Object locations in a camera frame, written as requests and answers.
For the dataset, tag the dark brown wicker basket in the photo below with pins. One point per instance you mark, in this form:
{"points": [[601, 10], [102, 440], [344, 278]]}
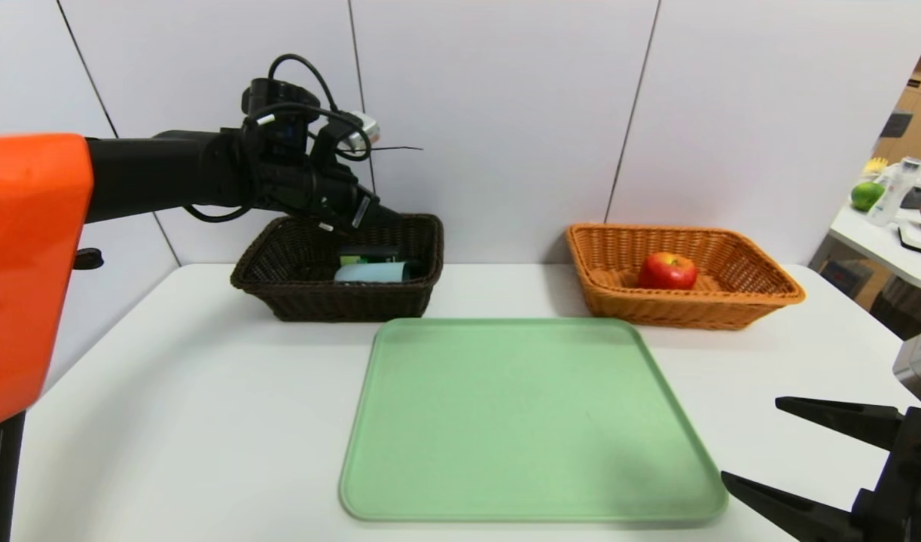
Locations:
{"points": [[309, 297]]}

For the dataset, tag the clear plastic bottle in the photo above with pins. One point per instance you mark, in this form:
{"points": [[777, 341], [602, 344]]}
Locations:
{"points": [[891, 196]]}

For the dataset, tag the green lime fruit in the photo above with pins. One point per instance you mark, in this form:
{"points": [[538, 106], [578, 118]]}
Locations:
{"points": [[867, 197]]}

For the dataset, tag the blue plastic cup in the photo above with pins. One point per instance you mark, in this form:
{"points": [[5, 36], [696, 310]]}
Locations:
{"points": [[373, 272]]}

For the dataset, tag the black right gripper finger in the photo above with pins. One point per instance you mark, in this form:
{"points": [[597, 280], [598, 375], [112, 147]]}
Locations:
{"points": [[844, 421], [791, 512]]}

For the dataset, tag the black and white flat device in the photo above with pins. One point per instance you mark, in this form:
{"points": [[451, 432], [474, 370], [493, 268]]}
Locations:
{"points": [[919, 241]]}

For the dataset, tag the black pump bottle green label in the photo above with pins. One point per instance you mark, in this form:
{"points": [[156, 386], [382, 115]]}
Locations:
{"points": [[370, 257]]}

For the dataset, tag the wooden shelf unit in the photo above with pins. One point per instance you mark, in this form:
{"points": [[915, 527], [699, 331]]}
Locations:
{"points": [[919, 128]]}

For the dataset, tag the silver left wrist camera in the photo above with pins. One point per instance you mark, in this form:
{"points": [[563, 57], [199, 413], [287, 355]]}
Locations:
{"points": [[358, 132]]}

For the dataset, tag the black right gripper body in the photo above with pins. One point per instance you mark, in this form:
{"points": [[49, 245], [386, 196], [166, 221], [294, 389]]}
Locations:
{"points": [[910, 468]]}

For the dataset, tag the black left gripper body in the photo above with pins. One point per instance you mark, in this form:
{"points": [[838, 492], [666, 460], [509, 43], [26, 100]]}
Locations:
{"points": [[361, 211]]}

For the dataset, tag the orange wicker basket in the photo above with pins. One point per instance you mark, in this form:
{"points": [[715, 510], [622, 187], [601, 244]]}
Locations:
{"points": [[671, 310]]}

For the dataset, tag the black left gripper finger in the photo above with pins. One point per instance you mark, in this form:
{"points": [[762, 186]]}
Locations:
{"points": [[385, 214]]}

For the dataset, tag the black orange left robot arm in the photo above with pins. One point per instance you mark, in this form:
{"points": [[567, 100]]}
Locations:
{"points": [[23, 263]]}

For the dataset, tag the red apple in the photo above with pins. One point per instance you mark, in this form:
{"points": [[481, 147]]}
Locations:
{"points": [[667, 272]]}

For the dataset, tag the light green plastic tray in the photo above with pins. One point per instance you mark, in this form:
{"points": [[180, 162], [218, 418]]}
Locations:
{"points": [[535, 452]]}

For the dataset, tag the yellow toy item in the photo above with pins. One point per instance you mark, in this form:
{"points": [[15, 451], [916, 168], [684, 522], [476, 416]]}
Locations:
{"points": [[874, 167]]}

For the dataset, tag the white side table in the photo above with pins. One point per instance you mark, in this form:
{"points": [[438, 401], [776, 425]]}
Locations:
{"points": [[874, 245]]}

